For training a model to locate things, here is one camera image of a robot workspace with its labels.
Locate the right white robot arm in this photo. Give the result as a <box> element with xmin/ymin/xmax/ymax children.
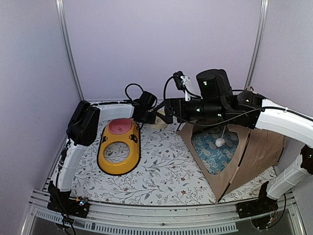
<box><xmin>161</xmin><ymin>69</ymin><xmax>313</xmax><ymax>201</ymax></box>

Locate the white pompom hanging toy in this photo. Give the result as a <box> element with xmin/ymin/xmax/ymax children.
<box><xmin>215</xmin><ymin>126</ymin><xmax>226</xmax><ymax>147</ymax></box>

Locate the aluminium frame post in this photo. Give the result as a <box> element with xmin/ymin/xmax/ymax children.
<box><xmin>55</xmin><ymin>0</ymin><xmax>84</xmax><ymax>100</ymax></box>
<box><xmin>244</xmin><ymin>0</ymin><xmax>269</xmax><ymax>88</ymax></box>

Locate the right aluminium frame post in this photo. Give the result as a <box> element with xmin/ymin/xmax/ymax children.
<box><xmin>244</xmin><ymin>0</ymin><xmax>269</xmax><ymax>88</ymax></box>

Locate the beige fabric pet tent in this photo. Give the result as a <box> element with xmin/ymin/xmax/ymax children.
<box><xmin>178</xmin><ymin>123</ymin><xmax>286</xmax><ymax>203</ymax></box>

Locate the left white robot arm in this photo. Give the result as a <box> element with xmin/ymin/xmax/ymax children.
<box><xmin>48</xmin><ymin>91</ymin><xmax>157</xmax><ymax>195</ymax></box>

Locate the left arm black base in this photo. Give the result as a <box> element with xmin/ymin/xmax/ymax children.
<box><xmin>47</xmin><ymin>181</ymin><xmax>90</xmax><ymax>218</ymax></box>

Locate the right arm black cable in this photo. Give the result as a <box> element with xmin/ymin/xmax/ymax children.
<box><xmin>163</xmin><ymin>75</ymin><xmax>313</xmax><ymax>128</ymax></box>

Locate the cream round bowl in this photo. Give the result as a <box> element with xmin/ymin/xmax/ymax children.
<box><xmin>152</xmin><ymin>116</ymin><xmax>168</xmax><ymax>130</ymax></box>

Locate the blue snowman pattern mat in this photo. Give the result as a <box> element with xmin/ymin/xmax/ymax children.
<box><xmin>191</xmin><ymin>129</ymin><xmax>239</xmax><ymax>175</ymax></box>

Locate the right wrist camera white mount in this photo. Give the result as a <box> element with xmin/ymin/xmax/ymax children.
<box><xmin>180</xmin><ymin>75</ymin><xmax>191</xmax><ymax>102</ymax></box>

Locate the pink round bowl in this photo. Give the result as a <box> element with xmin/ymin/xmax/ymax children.
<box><xmin>108</xmin><ymin>118</ymin><xmax>132</xmax><ymax>135</ymax></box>

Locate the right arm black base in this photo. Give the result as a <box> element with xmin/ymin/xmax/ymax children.
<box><xmin>236</xmin><ymin>181</ymin><xmax>278</xmax><ymax>230</ymax></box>

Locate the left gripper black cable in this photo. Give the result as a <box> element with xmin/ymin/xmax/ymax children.
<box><xmin>124</xmin><ymin>83</ymin><xmax>145</xmax><ymax>106</ymax></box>

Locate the left aluminium frame post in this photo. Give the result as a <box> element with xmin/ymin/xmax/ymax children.
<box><xmin>55</xmin><ymin>0</ymin><xmax>84</xmax><ymax>100</ymax></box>

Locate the yellow pet bowl stand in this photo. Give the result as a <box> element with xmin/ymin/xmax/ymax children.
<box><xmin>97</xmin><ymin>119</ymin><xmax>141</xmax><ymax>176</ymax></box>

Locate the black tent pole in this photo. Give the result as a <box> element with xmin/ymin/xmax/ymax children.
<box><xmin>216</xmin><ymin>133</ymin><xmax>250</xmax><ymax>204</ymax></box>

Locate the aluminium front rail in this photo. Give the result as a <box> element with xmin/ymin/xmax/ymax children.
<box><xmin>22</xmin><ymin>190</ymin><xmax>309</xmax><ymax>235</ymax></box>

